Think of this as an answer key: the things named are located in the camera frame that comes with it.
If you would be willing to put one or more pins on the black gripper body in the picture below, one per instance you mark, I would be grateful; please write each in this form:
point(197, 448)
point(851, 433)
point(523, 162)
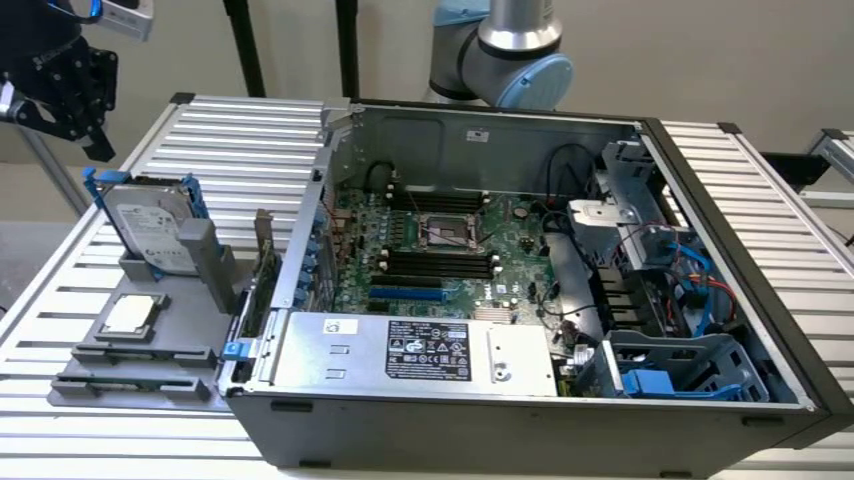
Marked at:
point(56, 82)

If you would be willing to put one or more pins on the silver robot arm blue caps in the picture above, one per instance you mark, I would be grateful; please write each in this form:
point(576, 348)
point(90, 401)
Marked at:
point(516, 35)

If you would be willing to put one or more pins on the hard disk in blue carrier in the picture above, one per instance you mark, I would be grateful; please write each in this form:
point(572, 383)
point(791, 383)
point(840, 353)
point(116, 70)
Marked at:
point(148, 225)

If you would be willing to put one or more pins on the grey disk bay blue latch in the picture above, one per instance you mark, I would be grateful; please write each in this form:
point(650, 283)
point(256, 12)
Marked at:
point(674, 365)

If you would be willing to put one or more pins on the black stand pole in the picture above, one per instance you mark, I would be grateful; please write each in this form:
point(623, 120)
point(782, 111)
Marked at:
point(347, 47)
point(245, 45)

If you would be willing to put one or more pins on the grey parts rack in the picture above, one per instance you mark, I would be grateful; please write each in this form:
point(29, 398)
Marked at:
point(193, 300)

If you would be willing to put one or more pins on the silver CPU chip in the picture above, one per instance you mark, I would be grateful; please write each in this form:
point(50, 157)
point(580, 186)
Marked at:
point(133, 315)

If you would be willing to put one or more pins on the green graphics card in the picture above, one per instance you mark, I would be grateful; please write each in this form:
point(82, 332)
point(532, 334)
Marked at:
point(265, 270)

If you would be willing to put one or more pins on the blue case latch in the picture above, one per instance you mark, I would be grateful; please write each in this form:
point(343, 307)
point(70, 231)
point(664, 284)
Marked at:
point(236, 349)

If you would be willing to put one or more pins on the black RAM slot bank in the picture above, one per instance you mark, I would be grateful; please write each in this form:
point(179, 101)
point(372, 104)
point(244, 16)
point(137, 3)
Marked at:
point(436, 199)
point(440, 262)

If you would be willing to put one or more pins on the black expansion slot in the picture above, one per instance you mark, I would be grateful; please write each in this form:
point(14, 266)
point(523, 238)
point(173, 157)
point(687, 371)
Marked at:
point(403, 280)

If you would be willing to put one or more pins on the blue expansion slot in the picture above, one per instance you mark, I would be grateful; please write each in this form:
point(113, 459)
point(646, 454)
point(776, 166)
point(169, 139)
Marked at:
point(407, 294)

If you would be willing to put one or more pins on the silver power supply unit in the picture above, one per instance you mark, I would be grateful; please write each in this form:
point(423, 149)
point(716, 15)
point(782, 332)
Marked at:
point(373, 350)

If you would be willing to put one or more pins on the green motherboard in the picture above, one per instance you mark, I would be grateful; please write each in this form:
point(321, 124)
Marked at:
point(460, 295)

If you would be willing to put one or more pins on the small silver heat sink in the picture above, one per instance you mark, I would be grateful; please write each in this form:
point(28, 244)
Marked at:
point(496, 313)

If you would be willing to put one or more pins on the grey metal drive cage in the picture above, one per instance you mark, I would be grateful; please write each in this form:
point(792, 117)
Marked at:
point(614, 210)

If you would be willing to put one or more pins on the black fan shroud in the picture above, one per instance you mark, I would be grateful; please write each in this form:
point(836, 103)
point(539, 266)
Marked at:
point(630, 295)

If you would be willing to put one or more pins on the black open PC case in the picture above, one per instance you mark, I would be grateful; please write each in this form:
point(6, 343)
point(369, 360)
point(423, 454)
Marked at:
point(533, 430)

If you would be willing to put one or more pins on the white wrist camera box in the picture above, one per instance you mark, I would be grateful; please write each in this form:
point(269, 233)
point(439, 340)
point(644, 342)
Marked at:
point(129, 17)

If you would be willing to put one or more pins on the CPU socket with metal frame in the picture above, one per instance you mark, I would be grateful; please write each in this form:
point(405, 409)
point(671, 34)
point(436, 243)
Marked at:
point(449, 231)

